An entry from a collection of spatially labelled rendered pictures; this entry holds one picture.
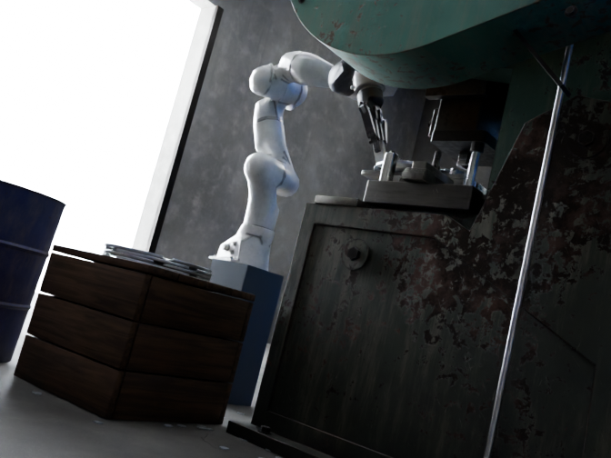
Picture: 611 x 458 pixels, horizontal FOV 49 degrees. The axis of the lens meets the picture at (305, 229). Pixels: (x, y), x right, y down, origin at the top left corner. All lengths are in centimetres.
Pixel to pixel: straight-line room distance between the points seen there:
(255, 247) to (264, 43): 572
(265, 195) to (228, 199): 513
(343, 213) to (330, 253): 11
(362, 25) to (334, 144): 712
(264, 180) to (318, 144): 623
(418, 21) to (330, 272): 63
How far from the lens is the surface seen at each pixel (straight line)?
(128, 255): 169
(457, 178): 177
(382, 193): 169
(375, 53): 154
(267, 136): 235
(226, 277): 223
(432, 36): 148
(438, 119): 187
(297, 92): 241
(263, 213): 226
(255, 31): 774
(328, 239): 170
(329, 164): 864
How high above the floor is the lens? 30
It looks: 8 degrees up
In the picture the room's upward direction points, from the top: 14 degrees clockwise
